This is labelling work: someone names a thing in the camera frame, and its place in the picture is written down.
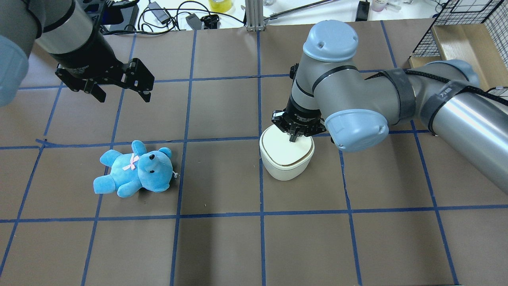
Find yellow tape roll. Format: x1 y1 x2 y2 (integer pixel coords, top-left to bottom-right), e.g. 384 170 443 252
208 0 233 13

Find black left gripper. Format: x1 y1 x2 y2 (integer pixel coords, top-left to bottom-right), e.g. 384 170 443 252
55 52 155 103

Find long metal rod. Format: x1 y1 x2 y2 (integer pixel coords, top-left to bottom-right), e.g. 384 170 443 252
264 0 339 22

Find white trash can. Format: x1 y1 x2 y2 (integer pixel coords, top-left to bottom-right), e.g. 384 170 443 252
259 124 315 181

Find blue teddy bear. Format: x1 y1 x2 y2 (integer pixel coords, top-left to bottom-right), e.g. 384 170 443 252
93 141 178 198

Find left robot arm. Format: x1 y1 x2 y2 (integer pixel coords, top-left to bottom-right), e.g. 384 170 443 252
0 0 155 106

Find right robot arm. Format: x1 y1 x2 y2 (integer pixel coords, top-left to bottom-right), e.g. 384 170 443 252
272 20 508 192

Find aluminium frame post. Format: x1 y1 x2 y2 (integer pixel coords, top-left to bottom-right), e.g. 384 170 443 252
245 0 266 31

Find black power adapter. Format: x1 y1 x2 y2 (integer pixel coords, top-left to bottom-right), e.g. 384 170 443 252
147 1 171 24

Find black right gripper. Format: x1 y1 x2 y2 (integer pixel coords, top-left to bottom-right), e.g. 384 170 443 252
271 107 327 143

